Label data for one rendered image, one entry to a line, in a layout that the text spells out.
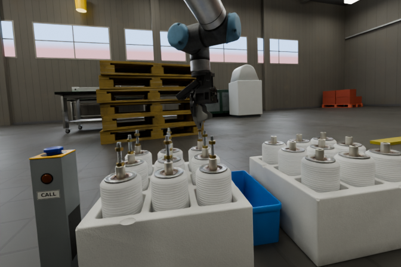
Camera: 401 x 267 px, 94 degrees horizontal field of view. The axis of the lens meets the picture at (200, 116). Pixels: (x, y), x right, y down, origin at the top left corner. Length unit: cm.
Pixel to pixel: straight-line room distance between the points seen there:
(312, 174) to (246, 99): 486
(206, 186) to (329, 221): 32
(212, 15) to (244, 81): 493
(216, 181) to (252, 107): 507
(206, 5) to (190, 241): 54
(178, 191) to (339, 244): 44
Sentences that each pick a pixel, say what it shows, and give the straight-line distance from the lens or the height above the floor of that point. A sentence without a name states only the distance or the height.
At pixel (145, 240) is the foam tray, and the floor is 13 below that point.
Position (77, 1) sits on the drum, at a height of 400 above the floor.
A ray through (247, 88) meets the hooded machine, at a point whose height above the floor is 82.
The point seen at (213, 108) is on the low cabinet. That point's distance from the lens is 592.
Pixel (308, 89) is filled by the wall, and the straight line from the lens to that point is 1117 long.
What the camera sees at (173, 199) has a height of 20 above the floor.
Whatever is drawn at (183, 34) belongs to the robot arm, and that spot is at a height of 63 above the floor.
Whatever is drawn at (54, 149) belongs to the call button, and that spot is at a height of 33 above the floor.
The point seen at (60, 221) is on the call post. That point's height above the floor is 15.
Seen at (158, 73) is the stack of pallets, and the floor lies 85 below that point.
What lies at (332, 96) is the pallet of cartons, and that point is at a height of 56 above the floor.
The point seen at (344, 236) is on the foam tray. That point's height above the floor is 7.
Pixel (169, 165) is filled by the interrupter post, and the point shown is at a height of 27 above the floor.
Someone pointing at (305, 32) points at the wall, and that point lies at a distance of 1156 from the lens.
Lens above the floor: 43
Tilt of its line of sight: 4 degrees down
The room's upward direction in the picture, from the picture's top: 2 degrees counter-clockwise
